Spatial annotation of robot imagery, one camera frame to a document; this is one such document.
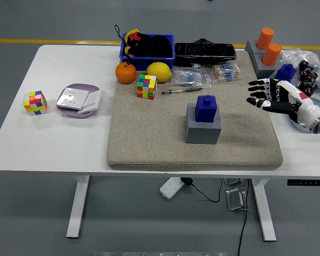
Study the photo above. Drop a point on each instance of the clear bag of blue resistors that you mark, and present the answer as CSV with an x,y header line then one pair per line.
x,y
189,77

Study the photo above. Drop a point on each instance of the black wrapped keyboard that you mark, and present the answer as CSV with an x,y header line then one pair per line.
x,y
202,53

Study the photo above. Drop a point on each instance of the small colourful puzzle cube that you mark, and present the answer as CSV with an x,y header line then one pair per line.
x,y
35,103

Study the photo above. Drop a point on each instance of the clear bag of taped resistors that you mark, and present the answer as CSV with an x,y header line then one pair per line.
x,y
225,72

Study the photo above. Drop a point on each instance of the large metal stand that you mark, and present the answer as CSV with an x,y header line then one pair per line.
x,y
234,200

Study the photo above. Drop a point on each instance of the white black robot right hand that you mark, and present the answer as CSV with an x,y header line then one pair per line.
x,y
305,105

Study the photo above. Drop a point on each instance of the white wall switch panel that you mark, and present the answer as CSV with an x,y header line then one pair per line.
x,y
93,100

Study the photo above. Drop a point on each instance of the light blue plate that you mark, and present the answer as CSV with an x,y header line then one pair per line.
x,y
319,103

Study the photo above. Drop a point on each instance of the yellow lemon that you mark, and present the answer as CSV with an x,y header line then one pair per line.
x,y
158,72

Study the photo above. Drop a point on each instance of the grey-brown fabric mat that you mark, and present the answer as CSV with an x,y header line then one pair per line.
x,y
149,133

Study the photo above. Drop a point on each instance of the white power strip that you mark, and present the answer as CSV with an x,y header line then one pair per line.
x,y
170,188

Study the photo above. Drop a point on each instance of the large colourful puzzle cube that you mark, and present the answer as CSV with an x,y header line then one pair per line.
x,y
146,86

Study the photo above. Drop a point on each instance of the small metal stand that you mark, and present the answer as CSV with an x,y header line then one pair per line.
x,y
232,182

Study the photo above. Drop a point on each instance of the black cylindrical cap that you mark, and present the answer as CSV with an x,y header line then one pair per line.
x,y
308,83
309,74
304,64
308,90

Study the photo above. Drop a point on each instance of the white wall socket panel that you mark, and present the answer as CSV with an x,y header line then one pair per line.
x,y
70,98

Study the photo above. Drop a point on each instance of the orange cylinder seal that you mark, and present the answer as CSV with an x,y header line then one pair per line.
x,y
271,54
265,38

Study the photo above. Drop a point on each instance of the grey cube seal holder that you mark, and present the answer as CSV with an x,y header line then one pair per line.
x,y
202,133
250,46
264,72
272,76

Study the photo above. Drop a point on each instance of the black table control panel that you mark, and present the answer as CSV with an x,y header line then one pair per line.
x,y
309,183

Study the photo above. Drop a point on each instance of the blue plastic bin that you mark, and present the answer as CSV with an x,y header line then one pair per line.
x,y
138,62

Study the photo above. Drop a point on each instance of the dark ballpoint pen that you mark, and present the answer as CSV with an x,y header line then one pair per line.
x,y
186,89

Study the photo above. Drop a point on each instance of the purple plate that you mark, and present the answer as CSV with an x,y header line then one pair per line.
x,y
69,113

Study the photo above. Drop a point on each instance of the blue square seal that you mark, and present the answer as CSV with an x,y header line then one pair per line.
x,y
285,72
206,110

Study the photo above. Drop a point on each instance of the white table leg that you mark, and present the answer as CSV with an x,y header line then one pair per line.
x,y
264,210
77,208

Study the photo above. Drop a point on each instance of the orange fruit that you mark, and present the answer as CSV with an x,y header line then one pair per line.
x,y
126,73

